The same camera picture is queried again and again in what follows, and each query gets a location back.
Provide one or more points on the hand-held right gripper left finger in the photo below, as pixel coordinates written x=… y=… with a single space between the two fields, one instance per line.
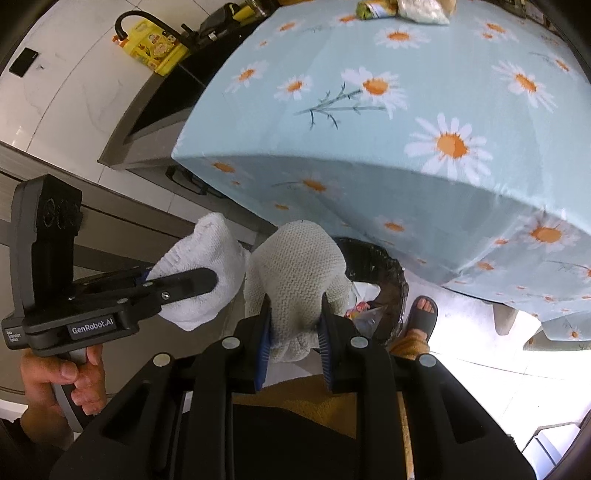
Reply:
x=263 y=344

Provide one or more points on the small black wall plate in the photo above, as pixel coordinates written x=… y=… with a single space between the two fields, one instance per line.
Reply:
x=23 y=62

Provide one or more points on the yellow green snack wrapper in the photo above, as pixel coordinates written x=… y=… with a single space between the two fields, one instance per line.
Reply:
x=376 y=8

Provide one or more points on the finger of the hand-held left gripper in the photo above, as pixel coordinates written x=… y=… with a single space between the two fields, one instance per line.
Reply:
x=184 y=286

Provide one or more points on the cream knitted cloth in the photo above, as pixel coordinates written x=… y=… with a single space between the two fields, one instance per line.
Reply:
x=295 y=267

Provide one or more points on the white crumpled plastic wrapper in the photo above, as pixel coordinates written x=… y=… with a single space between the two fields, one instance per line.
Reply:
x=422 y=10

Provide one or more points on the yellow dish soap bottle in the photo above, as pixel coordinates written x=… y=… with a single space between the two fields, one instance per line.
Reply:
x=152 y=48

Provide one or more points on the yellow sponge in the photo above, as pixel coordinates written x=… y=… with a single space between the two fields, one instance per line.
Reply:
x=242 y=13

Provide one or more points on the black kitchen sink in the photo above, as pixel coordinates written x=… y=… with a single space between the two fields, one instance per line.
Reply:
x=161 y=106

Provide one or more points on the blue daisy print tablecloth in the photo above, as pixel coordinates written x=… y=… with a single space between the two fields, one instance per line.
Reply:
x=415 y=184

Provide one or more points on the person's left hand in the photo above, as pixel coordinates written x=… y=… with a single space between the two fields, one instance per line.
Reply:
x=41 y=383

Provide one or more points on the person's foot in dark slipper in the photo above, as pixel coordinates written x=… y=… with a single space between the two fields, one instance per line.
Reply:
x=421 y=318

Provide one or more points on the white table leg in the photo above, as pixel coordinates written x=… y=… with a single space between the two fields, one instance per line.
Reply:
x=503 y=318

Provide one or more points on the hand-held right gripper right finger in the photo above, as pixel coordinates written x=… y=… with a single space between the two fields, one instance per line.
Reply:
x=326 y=344

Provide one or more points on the white knitted cloth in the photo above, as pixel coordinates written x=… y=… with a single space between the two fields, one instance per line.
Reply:
x=207 y=249

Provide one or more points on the trash bin with black bag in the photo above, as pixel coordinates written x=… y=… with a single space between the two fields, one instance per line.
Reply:
x=378 y=272

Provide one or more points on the red snack wrapper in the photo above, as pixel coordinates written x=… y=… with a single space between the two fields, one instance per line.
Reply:
x=358 y=313

